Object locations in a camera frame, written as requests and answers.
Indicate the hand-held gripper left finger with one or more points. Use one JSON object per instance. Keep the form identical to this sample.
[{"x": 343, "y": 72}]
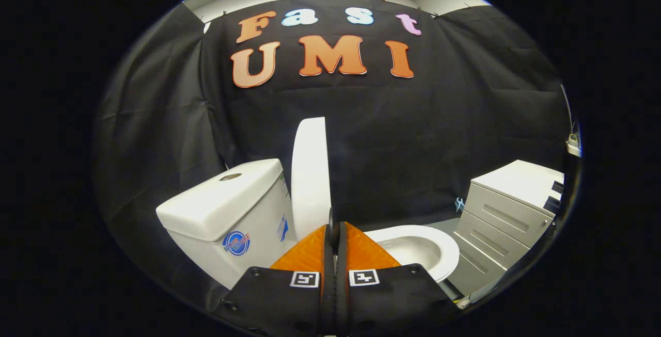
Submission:
[{"x": 328, "y": 295}]

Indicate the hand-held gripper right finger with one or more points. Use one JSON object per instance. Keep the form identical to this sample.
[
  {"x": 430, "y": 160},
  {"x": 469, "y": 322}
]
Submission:
[{"x": 343, "y": 295}]

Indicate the black round lid tab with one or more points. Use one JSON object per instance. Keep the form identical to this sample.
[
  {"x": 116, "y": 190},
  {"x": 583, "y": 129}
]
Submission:
[{"x": 334, "y": 221}]

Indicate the white toilet seat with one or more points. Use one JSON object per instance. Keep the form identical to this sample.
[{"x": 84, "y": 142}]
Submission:
[{"x": 449, "y": 249}]

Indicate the small blue clip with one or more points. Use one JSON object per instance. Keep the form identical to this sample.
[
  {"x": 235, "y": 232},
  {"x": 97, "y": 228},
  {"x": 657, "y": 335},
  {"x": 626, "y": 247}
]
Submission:
[{"x": 459, "y": 204}]

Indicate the chrome flush button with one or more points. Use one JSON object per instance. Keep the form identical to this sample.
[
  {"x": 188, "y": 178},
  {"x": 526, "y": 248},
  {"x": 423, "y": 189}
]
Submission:
[{"x": 230, "y": 176}]

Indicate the white drawer cabinet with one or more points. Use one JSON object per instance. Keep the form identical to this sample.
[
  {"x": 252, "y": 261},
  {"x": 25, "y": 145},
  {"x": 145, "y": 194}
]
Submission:
[{"x": 501, "y": 213}]

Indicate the black backdrop cloth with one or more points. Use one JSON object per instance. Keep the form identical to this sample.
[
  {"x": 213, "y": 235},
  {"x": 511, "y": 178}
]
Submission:
[{"x": 413, "y": 130}]

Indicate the small black device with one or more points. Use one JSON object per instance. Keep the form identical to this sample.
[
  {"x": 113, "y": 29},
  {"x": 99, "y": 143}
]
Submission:
[{"x": 552, "y": 204}]

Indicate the white power adapter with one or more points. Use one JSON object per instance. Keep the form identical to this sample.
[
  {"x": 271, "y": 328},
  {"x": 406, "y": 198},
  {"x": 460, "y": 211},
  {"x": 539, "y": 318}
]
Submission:
[{"x": 573, "y": 145}]

